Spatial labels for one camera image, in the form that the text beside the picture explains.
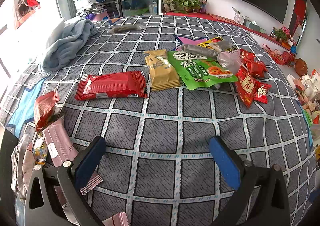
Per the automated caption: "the pink snack pack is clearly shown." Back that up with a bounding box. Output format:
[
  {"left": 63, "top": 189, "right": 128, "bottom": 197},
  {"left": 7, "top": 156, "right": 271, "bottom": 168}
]
[{"left": 43, "top": 117, "right": 106, "bottom": 195}]

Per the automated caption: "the gold small candy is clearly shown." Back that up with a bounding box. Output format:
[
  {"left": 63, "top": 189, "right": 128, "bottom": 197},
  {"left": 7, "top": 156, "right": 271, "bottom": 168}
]
[{"left": 33, "top": 137, "right": 48, "bottom": 165}]

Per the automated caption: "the red crinkled snack bag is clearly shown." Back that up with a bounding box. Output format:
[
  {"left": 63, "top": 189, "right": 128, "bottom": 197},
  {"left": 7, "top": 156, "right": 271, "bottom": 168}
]
[{"left": 34, "top": 89, "right": 59, "bottom": 132}]

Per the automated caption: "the long red snack pack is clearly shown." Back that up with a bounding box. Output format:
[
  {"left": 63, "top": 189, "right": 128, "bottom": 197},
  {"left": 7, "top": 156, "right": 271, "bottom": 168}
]
[{"left": 75, "top": 71, "right": 148, "bottom": 101}]

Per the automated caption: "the red Chinese character snack bag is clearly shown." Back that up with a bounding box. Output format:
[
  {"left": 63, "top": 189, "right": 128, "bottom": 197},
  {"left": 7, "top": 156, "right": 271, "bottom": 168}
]
[{"left": 235, "top": 67, "right": 271, "bottom": 108}]

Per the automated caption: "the red candy pack pile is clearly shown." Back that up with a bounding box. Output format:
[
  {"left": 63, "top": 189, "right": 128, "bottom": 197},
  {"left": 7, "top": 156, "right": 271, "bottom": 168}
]
[{"left": 240, "top": 49, "right": 267, "bottom": 78}]

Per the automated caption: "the green snack bag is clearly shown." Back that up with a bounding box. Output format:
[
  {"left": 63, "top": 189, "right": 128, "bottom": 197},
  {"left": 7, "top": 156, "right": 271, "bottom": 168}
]
[{"left": 167, "top": 51, "right": 238, "bottom": 90}]

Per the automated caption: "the grey checked bed sheet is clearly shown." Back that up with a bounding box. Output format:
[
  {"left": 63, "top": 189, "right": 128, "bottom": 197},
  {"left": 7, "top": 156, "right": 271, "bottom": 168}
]
[{"left": 1, "top": 16, "right": 316, "bottom": 225}]

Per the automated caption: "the grey long snack pack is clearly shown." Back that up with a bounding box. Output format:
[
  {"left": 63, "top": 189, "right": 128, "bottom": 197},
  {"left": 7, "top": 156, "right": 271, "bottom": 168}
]
[{"left": 179, "top": 44, "right": 219, "bottom": 60}]

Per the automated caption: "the tan snack pack stack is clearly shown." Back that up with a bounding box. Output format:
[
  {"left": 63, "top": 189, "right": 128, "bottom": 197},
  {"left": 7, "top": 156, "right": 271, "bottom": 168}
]
[{"left": 144, "top": 49, "right": 183, "bottom": 91}]

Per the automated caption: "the yellow snack pack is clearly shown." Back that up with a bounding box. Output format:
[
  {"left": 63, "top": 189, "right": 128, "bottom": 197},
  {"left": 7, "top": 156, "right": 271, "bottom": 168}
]
[{"left": 198, "top": 37, "right": 223, "bottom": 49}]

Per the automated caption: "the light blue blanket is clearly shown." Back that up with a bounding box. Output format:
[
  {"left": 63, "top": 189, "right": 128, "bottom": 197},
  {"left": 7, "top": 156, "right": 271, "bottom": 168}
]
[{"left": 40, "top": 17, "right": 97, "bottom": 73}]

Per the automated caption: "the clear dark snack stick far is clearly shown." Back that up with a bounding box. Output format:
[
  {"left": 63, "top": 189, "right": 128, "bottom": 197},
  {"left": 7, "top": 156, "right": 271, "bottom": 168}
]
[{"left": 107, "top": 24, "right": 146, "bottom": 35}]

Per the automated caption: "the green potted plant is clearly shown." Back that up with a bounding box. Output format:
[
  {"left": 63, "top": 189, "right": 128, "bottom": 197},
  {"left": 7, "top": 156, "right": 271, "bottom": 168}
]
[{"left": 172, "top": 0, "right": 201, "bottom": 13}]

